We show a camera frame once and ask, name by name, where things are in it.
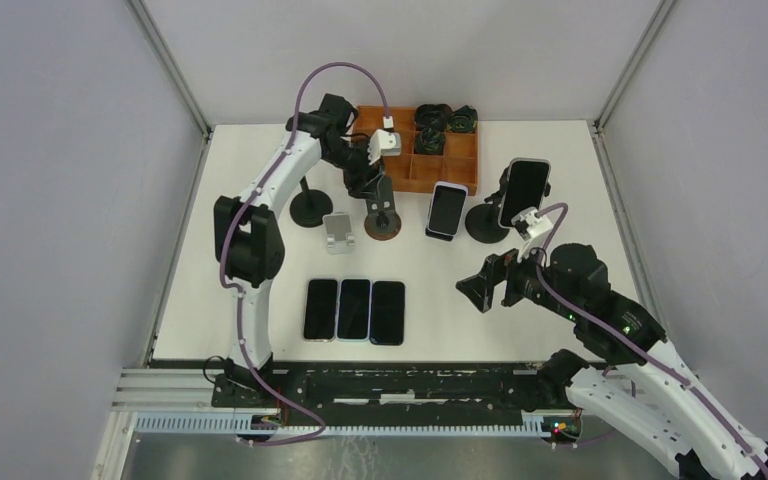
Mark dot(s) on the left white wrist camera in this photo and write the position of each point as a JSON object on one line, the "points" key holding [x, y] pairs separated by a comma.
{"points": [[384, 142]]}

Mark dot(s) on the black round phone stand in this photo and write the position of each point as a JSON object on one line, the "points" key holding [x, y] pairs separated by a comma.
{"points": [[309, 207]]}

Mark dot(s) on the phone with pale case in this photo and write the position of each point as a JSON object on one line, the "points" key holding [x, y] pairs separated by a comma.
{"points": [[524, 184]]}

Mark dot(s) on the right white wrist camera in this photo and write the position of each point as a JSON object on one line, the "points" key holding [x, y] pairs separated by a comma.
{"points": [[531, 227]]}

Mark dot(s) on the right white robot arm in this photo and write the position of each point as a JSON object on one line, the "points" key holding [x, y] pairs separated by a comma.
{"points": [[688, 431]]}

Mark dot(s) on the white folding phone stand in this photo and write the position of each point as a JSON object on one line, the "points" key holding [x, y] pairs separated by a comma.
{"points": [[340, 237]]}

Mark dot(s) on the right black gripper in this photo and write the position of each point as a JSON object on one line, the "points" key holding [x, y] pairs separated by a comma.
{"points": [[506, 265]]}

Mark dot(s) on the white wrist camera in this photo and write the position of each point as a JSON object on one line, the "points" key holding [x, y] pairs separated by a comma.
{"points": [[384, 142], [531, 227]]}

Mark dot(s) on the black phone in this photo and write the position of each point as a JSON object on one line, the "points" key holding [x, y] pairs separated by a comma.
{"points": [[387, 316]]}

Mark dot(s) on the phone with blue case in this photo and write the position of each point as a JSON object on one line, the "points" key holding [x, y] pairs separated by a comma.
{"points": [[353, 316]]}

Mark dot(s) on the brown round phone stand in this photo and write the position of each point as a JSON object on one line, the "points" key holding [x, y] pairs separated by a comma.
{"points": [[382, 221]]}

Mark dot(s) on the small black folding phone stand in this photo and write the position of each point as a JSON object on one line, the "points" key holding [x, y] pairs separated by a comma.
{"points": [[439, 236]]}

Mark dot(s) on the blue toothed cable duct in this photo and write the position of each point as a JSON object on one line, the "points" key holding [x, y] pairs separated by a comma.
{"points": [[250, 424]]}

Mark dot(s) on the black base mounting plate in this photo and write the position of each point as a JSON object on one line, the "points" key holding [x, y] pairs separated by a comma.
{"points": [[314, 393]]}

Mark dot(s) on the phone with white case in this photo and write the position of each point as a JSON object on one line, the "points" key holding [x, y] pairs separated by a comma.
{"points": [[446, 207]]}

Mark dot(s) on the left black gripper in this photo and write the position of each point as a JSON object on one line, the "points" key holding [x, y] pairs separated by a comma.
{"points": [[365, 183]]}

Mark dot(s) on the orange compartment tray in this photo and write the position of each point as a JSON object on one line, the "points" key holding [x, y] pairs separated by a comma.
{"points": [[440, 143]]}

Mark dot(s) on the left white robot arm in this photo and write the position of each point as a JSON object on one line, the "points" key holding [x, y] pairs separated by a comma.
{"points": [[249, 244]]}

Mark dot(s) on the phone with clear case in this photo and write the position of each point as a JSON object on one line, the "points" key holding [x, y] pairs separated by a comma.
{"points": [[320, 312]]}

